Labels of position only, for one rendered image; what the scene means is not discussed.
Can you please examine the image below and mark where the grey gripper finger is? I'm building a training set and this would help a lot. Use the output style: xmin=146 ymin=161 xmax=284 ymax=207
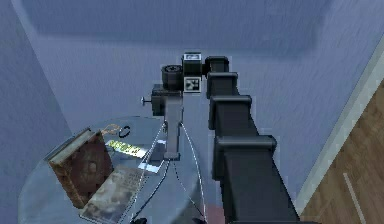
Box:
xmin=126 ymin=121 xmax=172 ymax=224
xmin=171 ymin=121 xmax=209 ymax=224

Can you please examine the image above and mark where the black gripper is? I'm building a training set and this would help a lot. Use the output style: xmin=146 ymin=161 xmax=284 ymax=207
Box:
xmin=140 ymin=64 xmax=185 ymax=161

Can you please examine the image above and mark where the grey newspaper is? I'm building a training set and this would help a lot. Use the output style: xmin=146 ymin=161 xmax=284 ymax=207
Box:
xmin=79 ymin=164 xmax=148 ymax=224

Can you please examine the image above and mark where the green yellow flat card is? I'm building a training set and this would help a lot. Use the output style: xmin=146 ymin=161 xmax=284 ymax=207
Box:
xmin=104 ymin=138 xmax=148 ymax=160

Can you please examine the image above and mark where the brown book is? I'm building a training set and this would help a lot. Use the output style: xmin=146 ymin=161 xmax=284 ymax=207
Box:
xmin=47 ymin=127 xmax=115 ymax=210

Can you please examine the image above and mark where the round glass table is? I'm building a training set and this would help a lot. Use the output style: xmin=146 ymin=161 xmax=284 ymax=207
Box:
xmin=17 ymin=114 xmax=215 ymax=224

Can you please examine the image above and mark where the black ring keychain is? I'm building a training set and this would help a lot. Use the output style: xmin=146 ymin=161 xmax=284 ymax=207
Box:
xmin=100 ymin=123 xmax=132 ymax=139

